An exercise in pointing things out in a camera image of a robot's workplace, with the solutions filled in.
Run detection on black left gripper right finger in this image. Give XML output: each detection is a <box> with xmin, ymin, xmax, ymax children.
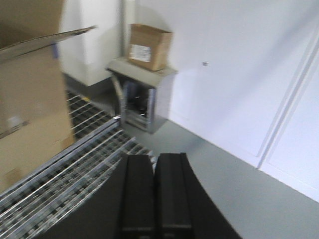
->
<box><xmin>155</xmin><ymin>153</ymin><xmax>240</xmax><ymax>239</ymax></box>

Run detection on large cardboard box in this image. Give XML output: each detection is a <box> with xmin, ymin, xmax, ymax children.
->
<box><xmin>0</xmin><ymin>0</ymin><xmax>88</xmax><ymax>191</ymax></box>

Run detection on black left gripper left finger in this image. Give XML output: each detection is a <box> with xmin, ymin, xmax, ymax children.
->
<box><xmin>37</xmin><ymin>155</ymin><xmax>154</xmax><ymax>239</ymax></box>

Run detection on metal grating platform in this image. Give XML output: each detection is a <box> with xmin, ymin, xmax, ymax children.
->
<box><xmin>0</xmin><ymin>90</ymin><xmax>155</xmax><ymax>239</ymax></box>

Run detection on small cardboard box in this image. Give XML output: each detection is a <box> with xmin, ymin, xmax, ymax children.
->
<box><xmin>127</xmin><ymin>23</ymin><xmax>173</xmax><ymax>71</ymax></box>

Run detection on metal floor cabinet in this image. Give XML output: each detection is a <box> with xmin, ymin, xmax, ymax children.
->
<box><xmin>106</xmin><ymin>57</ymin><xmax>177</xmax><ymax>134</ymax></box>

